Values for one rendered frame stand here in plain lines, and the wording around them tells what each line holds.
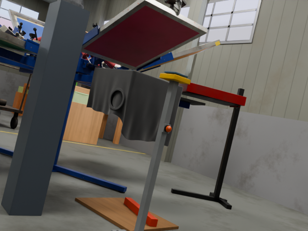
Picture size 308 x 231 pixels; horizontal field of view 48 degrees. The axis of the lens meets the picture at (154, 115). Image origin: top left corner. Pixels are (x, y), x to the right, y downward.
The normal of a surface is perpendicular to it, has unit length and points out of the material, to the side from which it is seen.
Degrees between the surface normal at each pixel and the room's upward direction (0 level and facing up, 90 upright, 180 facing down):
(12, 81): 90
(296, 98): 90
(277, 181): 90
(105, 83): 92
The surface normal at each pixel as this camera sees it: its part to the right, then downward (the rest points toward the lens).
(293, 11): -0.77, -0.19
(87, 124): 0.63, 0.15
